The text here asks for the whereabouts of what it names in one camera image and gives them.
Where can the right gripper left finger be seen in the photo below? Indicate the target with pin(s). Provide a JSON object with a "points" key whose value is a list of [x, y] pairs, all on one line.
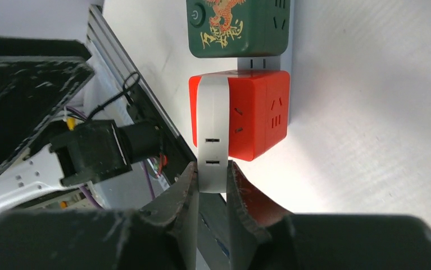
{"points": [[167, 226]]}

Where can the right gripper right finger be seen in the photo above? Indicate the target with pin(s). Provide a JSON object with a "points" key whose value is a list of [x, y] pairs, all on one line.
{"points": [[260, 230]]}

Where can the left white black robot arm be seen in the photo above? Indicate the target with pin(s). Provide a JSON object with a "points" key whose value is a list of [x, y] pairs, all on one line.
{"points": [[94, 151]]}

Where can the green patterned small adapter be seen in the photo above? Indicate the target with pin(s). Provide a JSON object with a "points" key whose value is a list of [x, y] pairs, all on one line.
{"points": [[238, 28]]}

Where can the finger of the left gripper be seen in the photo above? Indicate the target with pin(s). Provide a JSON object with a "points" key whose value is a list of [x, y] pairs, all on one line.
{"points": [[33, 89]]}

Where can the red small adapter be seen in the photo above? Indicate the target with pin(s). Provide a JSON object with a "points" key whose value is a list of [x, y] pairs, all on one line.
{"points": [[258, 111]]}

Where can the white power strip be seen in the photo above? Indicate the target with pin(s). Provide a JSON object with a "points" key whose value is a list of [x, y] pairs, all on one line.
{"points": [[271, 63]]}

